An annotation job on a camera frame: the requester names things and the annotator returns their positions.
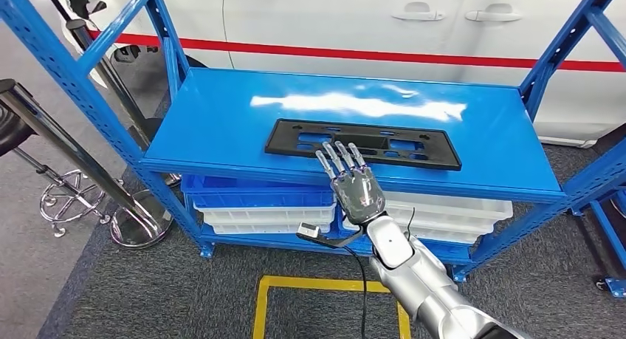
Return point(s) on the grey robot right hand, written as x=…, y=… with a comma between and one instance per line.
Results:
x=359, y=195

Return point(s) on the black plastic plate frame part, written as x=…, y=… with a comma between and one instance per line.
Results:
x=288, y=138

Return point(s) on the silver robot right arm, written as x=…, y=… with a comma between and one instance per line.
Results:
x=420, y=278

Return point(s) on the yellow floor tape square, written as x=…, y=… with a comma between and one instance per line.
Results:
x=313, y=283

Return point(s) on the blue plastic crate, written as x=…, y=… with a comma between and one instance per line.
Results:
x=457, y=252
x=254, y=195

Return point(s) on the white car with red stripe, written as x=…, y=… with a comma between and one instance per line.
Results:
x=342, y=28

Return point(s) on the black stool with chrome base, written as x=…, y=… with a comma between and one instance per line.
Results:
x=68, y=200

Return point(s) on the stanchion post with black top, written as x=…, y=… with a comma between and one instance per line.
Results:
x=105, y=67

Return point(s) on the chrome stanchion post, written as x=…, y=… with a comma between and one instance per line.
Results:
x=73, y=155

